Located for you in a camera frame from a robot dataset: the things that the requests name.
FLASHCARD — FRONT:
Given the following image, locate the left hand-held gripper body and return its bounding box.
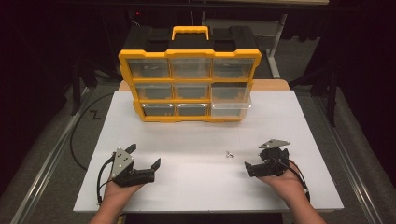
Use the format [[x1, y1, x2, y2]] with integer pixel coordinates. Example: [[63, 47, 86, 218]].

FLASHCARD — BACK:
[[110, 147, 156, 188]]

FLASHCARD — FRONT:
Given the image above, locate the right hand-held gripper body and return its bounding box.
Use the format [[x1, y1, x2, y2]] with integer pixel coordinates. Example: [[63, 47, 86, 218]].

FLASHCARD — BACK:
[[247, 138, 291, 178]]

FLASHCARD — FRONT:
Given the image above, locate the small clear organizer drawer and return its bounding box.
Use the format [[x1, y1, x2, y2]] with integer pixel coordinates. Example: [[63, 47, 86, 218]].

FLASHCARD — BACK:
[[210, 83, 253, 119]]

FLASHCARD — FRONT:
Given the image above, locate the yellow black drawer organizer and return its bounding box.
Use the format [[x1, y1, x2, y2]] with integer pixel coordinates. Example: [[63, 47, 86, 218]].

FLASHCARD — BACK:
[[118, 25, 262, 123]]

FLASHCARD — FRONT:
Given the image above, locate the person's right hand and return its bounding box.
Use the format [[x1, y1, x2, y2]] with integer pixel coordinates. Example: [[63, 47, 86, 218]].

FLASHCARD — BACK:
[[257, 160, 308, 201]]

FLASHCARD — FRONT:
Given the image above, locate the person's left hand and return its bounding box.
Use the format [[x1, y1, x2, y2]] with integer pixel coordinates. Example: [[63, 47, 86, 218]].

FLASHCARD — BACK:
[[102, 179, 145, 204]]

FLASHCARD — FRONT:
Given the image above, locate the white board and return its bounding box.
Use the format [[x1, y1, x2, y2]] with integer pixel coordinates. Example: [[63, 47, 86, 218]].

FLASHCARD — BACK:
[[73, 90, 345, 215]]

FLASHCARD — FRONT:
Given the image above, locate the black stand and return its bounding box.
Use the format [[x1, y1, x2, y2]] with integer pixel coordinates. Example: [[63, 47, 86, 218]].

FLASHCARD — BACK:
[[70, 58, 98, 117], [289, 65, 340, 128]]

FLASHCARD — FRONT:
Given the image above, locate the set of clear plastic drawers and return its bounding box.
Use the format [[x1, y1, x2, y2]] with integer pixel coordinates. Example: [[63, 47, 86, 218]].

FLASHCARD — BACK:
[[127, 57, 256, 118]]

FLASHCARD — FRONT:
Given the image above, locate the white metal stand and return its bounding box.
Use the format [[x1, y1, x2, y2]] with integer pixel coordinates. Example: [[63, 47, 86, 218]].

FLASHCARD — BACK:
[[265, 13, 288, 79]]

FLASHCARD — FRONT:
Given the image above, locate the left hand-held gripper cable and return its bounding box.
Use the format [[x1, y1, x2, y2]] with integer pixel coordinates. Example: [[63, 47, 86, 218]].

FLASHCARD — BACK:
[[96, 155, 117, 204]]

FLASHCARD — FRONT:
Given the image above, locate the hand-held gripper cable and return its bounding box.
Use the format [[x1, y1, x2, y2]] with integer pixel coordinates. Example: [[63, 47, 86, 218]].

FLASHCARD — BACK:
[[96, 155, 117, 204], [270, 156, 312, 203]]

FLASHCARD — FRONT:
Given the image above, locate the right hand-held gripper cable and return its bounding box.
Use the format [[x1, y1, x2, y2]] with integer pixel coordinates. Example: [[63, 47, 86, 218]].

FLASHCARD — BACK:
[[270, 156, 312, 203]]

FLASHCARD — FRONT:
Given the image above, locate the black floor cable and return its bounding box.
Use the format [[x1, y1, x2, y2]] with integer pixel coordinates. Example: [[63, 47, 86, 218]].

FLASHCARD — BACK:
[[69, 92, 115, 172]]

